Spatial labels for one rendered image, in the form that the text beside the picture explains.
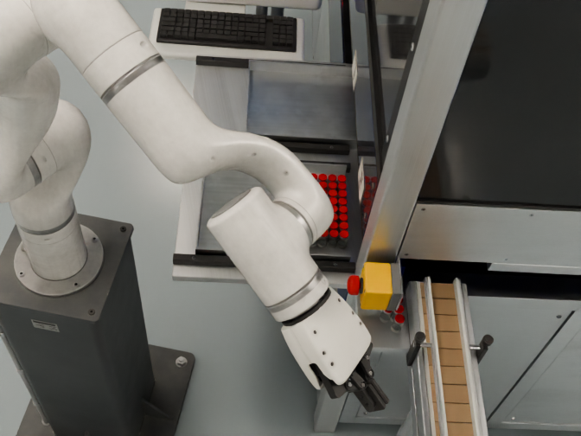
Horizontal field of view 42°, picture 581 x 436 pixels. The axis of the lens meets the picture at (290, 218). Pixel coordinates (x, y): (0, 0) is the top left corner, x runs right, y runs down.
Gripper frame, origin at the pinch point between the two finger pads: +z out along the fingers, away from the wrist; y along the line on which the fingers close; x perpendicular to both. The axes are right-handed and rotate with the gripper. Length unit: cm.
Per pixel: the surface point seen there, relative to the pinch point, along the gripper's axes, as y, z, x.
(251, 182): -63, -22, -58
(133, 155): -127, -42, -166
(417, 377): -38, 24, -27
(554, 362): -88, 62, -32
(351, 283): -42, 2, -31
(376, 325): -47, 15, -36
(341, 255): -55, 1, -40
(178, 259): -36, -19, -62
